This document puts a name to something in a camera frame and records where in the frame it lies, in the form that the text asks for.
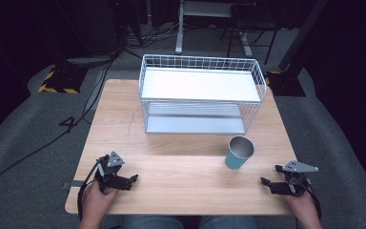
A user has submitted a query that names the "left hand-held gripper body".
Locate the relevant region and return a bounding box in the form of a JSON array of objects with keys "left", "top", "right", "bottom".
[{"left": 94, "top": 150, "right": 133, "bottom": 192}]

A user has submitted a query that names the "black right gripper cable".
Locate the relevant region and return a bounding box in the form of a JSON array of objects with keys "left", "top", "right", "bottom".
[{"left": 303, "top": 177, "right": 323, "bottom": 221}]

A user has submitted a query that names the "grey table edge bracket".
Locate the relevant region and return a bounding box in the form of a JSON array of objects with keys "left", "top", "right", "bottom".
[{"left": 61, "top": 179, "right": 86, "bottom": 191}]

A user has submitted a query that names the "yellow-black striped stand base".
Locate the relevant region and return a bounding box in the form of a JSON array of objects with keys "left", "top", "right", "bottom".
[
  {"left": 264, "top": 70, "right": 307, "bottom": 97},
  {"left": 37, "top": 64, "right": 89, "bottom": 95}
]

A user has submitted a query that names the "person's right leg in jeans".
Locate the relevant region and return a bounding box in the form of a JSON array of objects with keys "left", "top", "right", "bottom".
[{"left": 198, "top": 215, "right": 259, "bottom": 229}]

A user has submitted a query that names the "long black floor cable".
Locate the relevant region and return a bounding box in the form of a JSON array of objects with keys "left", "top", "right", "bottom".
[{"left": 0, "top": 56, "right": 117, "bottom": 196}]

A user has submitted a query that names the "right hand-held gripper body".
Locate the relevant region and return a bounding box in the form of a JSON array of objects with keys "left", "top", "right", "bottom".
[{"left": 274, "top": 159, "right": 313, "bottom": 197}]

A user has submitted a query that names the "teal metal cup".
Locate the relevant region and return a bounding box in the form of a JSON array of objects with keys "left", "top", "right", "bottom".
[{"left": 224, "top": 135, "right": 255, "bottom": 171}]

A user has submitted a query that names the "white wire shelf rack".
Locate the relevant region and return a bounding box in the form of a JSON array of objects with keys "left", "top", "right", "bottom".
[{"left": 138, "top": 53, "right": 268, "bottom": 135}]

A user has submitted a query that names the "person's right hand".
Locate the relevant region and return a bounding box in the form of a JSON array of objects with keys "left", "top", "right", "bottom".
[{"left": 286, "top": 190, "right": 320, "bottom": 222}]

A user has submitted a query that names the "black slanted stand pole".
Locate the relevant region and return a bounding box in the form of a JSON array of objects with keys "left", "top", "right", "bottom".
[{"left": 277, "top": 0, "right": 331, "bottom": 72}]

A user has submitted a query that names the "bundle of floor cables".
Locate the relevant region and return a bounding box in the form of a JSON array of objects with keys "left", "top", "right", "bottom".
[{"left": 120, "top": 15, "right": 187, "bottom": 60}]

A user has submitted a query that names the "black metal chair frame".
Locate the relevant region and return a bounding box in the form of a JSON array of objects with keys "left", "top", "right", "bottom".
[{"left": 218, "top": 3, "right": 281, "bottom": 66}]

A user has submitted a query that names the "white desk frame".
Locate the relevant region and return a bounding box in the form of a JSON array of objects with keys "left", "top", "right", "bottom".
[{"left": 174, "top": 0, "right": 254, "bottom": 58}]

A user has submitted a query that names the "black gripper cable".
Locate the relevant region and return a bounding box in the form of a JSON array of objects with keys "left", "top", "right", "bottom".
[
  {"left": 76, "top": 160, "right": 104, "bottom": 222},
  {"left": 303, "top": 177, "right": 323, "bottom": 221}
]

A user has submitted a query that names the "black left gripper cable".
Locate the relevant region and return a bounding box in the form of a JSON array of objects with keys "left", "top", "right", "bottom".
[{"left": 76, "top": 160, "right": 104, "bottom": 222}]

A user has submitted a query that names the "person's leg in jeans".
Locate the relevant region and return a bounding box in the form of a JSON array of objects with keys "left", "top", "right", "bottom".
[
  {"left": 198, "top": 215, "right": 259, "bottom": 229},
  {"left": 121, "top": 215, "right": 185, "bottom": 229}
]

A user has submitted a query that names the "person's left hand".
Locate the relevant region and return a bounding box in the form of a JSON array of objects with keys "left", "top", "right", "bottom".
[{"left": 81, "top": 179, "right": 120, "bottom": 223}]

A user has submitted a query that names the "person's left leg in jeans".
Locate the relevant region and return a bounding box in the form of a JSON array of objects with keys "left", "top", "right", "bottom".
[{"left": 121, "top": 215, "right": 185, "bottom": 229}]

